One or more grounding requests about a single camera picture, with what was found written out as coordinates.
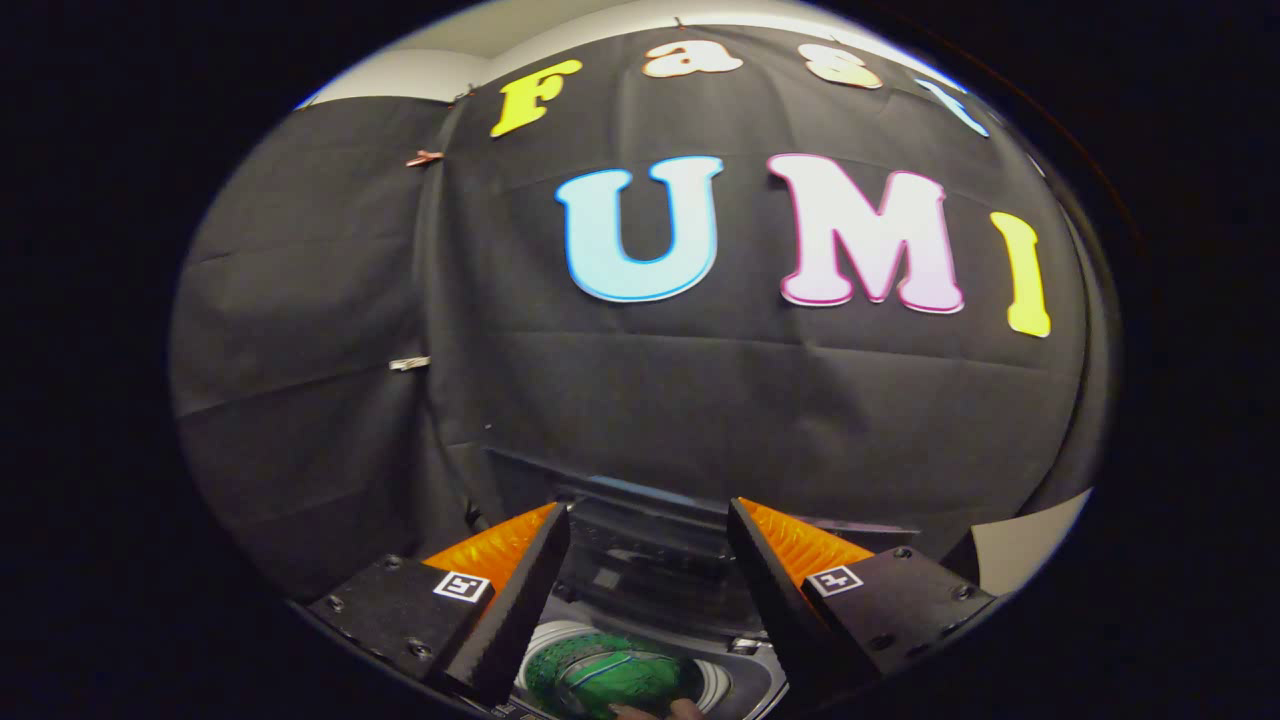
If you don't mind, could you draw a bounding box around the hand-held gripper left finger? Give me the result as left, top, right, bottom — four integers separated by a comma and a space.
305, 502, 572, 707

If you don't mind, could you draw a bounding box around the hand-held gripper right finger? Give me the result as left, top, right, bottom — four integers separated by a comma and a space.
727, 497, 1001, 703

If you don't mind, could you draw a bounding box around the small washing machine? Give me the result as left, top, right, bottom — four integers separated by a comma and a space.
510, 615, 791, 720

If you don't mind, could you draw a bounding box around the green shirt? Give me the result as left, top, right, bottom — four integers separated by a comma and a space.
525, 630, 706, 720

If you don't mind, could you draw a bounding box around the black backdrop cloth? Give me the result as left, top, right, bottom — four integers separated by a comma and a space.
170, 25, 1121, 601

